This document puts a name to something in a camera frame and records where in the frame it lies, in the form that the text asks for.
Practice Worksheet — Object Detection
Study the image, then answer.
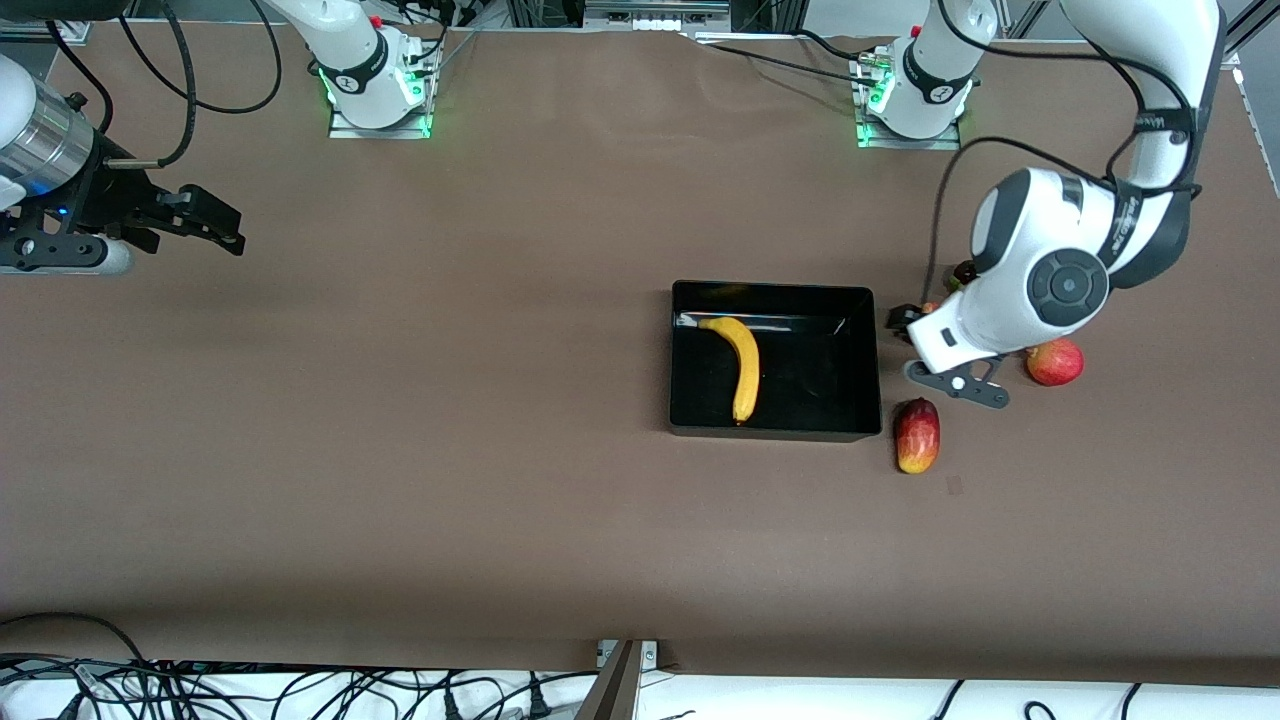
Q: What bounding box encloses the red yellow mango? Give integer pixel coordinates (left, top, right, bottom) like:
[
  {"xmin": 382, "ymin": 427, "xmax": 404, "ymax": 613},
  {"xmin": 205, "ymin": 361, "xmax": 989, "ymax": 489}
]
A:
[{"xmin": 894, "ymin": 397, "xmax": 941, "ymax": 475}]

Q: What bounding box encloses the aluminium corner bracket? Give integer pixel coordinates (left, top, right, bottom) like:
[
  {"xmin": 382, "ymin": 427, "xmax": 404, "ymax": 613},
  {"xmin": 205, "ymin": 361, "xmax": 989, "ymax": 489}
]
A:
[{"xmin": 1222, "ymin": 0, "xmax": 1280, "ymax": 73}]

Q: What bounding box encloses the red apple right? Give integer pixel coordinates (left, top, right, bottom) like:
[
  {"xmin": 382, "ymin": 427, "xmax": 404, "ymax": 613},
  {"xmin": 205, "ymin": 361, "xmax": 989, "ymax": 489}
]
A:
[{"xmin": 1026, "ymin": 338, "xmax": 1085, "ymax": 387}]

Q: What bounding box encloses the aluminium edge profile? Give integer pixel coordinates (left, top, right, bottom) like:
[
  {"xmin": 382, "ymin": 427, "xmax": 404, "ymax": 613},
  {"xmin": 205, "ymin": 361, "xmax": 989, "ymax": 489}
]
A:
[{"xmin": 0, "ymin": 20, "xmax": 91, "ymax": 46}]

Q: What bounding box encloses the yellow banana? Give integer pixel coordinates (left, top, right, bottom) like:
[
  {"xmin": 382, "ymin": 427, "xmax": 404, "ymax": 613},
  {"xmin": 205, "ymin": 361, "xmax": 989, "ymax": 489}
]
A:
[{"xmin": 697, "ymin": 316, "xmax": 761, "ymax": 425}]

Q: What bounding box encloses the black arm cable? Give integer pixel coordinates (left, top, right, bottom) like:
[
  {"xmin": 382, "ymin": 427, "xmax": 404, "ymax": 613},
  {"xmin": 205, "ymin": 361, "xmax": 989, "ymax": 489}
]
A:
[
  {"xmin": 45, "ymin": 0, "xmax": 283, "ymax": 169},
  {"xmin": 925, "ymin": 0, "xmax": 1201, "ymax": 301}
]

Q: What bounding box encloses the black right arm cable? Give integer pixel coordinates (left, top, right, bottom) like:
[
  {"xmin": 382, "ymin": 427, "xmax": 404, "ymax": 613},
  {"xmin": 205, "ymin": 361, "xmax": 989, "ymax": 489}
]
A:
[{"xmin": 45, "ymin": 0, "xmax": 283, "ymax": 169}]

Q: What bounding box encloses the black base power cable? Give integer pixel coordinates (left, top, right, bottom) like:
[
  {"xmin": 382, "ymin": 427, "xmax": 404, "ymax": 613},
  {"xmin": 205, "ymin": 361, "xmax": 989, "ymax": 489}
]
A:
[{"xmin": 695, "ymin": 35, "xmax": 881, "ymax": 89}]

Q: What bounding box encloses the dark metal post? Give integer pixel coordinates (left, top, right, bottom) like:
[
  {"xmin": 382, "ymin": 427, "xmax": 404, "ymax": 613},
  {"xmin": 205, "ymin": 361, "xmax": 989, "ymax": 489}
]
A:
[{"xmin": 575, "ymin": 640, "xmax": 643, "ymax": 720}]

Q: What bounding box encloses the black plastic box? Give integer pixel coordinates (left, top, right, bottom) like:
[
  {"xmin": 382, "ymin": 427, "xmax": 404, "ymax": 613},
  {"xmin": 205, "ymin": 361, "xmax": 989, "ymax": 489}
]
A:
[{"xmin": 668, "ymin": 279, "xmax": 883, "ymax": 442}]

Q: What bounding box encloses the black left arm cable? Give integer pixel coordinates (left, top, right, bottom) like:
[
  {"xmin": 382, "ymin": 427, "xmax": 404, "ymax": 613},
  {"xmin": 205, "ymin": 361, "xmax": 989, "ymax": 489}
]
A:
[{"xmin": 925, "ymin": 0, "xmax": 1201, "ymax": 301}]

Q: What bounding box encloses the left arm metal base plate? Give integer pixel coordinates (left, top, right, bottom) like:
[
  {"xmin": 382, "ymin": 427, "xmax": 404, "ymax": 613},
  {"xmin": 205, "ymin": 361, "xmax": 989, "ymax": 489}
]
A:
[{"xmin": 856, "ymin": 120, "xmax": 963, "ymax": 151}]

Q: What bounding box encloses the black looped floor cable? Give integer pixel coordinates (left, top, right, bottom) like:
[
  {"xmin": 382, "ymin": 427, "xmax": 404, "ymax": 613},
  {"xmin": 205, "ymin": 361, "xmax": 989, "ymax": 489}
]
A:
[{"xmin": 0, "ymin": 612, "xmax": 151, "ymax": 666}]

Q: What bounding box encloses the black cable bundle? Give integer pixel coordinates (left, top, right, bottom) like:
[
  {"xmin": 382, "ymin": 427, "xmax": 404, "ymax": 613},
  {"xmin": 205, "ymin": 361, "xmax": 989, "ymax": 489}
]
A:
[{"xmin": 0, "ymin": 655, "xmax": 601, "ymax": 720}]

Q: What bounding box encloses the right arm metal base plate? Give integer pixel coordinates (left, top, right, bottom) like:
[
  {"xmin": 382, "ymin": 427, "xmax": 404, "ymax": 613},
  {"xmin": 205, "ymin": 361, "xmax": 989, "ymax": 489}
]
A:
[{"xmin": 328, "ymin": 100, "xmax": 433, "ymax": 139}]

